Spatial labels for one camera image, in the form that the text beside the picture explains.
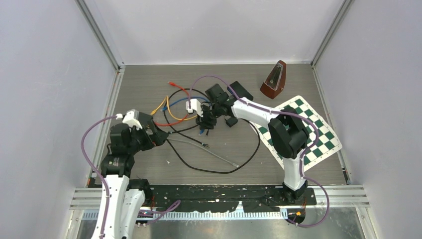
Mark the brown metronome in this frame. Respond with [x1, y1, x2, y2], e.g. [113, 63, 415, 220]
[260, 60, 287, 99]

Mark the black power adapter with cord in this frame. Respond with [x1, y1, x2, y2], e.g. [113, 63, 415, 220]
[224, 116, 238, 127]

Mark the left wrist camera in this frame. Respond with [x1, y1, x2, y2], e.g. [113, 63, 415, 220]
[115, 109, 143, 130]

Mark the blue ethernet cable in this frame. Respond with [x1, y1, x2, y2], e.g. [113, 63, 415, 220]
[160, 96, 211, 136]

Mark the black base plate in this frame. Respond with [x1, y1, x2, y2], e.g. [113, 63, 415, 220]
[143, 185, 317, 213]

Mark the red ethernet cable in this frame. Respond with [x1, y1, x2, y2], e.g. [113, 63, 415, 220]
[154, 81, 192, 127]

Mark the long black cable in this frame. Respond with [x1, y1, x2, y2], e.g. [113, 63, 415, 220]
[163, 88, 261, 174]

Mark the black ethernet cable teal boot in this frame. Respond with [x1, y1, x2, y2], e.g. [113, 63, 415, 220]
[167, 126, 210, 148]

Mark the grey ethernet cable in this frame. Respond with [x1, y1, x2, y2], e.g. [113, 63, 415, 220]
[168, 137, 239, 168]

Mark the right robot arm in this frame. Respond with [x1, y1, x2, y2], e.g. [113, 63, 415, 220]
[186, 81, 309, 205]

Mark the green white chessboard mat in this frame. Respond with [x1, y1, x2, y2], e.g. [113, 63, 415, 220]
[254, 96, 343, 173]

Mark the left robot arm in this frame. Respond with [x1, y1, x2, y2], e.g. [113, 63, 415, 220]
[92, 116, 168, 239]

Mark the small black blue switch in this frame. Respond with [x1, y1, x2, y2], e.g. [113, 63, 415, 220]
[227, 81, 254, 101]

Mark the yellow ethernet cable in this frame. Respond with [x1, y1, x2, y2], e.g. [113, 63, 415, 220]
[150, 96, 199, 121]

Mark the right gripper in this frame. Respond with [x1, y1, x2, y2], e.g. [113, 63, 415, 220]
[196, 103, 221, 131]

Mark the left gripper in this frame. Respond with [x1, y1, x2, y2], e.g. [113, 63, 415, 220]
[127, 119, 168, 154]

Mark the purple cable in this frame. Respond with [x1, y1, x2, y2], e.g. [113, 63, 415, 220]
[187, 75, 330, 228]
[81, 115, 181, 239]

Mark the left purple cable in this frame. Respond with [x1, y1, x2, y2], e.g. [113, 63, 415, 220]
[81, 115, 181, 239]

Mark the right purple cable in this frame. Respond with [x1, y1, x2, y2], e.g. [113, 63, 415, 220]
[187, 75, 330, 228]

